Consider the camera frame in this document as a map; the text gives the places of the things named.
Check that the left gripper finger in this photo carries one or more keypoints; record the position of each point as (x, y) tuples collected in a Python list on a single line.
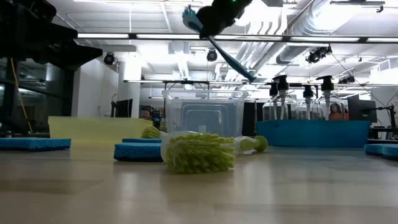
[(81, 54), (62, 31)]

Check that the blue bristle dish brush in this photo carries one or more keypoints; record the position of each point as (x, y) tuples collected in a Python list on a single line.
[(231, 60)]

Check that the yellow plastic bin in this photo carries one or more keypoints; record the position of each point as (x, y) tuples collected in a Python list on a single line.
[(93, 127)]

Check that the blue plastic bin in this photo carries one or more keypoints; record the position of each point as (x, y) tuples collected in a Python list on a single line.
[(311, 133)]

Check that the blue cellulose sponge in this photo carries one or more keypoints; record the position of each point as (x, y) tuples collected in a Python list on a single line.
[(136, 152), (34, 144), (140, 140), (384, 151)]

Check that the person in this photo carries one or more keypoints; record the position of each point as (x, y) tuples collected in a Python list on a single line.
[(337, 112), (146, 114)]

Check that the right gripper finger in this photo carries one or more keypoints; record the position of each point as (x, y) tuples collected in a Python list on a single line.
[(216, 20)]

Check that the black computer monitor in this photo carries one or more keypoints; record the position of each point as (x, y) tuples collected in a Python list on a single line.
[(362, 109), (122, 108)]

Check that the clear plastic bin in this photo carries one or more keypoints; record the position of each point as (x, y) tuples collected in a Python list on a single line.
[(205, 112)]

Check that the black ceiling camera cluster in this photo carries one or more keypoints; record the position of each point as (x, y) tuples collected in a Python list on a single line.
[(318, 54)]

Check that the yellow-green toothbrush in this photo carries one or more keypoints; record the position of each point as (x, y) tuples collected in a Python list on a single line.
[(151, 132)]

